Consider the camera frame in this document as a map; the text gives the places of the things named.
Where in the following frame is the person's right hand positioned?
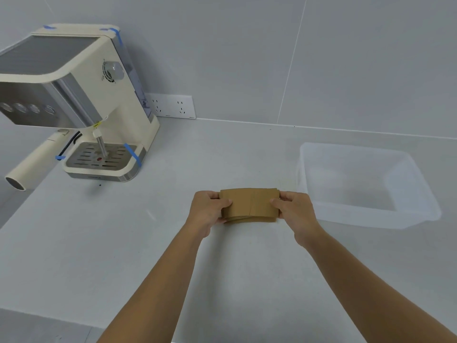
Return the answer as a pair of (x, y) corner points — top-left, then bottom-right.
(270, 191), (321, 250)

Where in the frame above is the person's left forearm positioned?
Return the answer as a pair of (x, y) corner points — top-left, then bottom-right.
(97, 223), (204, 343)

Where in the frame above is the person's right forearm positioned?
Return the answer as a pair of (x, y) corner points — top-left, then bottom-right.
(303, 230), (457, 343)

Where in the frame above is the stack of brown cardboard sleeves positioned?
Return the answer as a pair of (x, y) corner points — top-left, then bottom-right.
(219, 188), (281, 224)

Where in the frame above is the clear plastic bin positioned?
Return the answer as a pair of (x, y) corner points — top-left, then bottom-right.
(296, 142), (442, 230)

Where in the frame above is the cream portafilter handle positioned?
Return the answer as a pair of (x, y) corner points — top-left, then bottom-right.
(5, 129), (77, 192)

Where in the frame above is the white wall socket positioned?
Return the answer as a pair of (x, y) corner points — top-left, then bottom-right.
(145, 93), (197, 120)

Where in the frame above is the person's left hand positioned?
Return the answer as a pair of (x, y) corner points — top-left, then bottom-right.
(186, 191), (233, 240)

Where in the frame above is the cream espresso machine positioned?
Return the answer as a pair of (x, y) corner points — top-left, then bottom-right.
(0, 24), (160, 183)

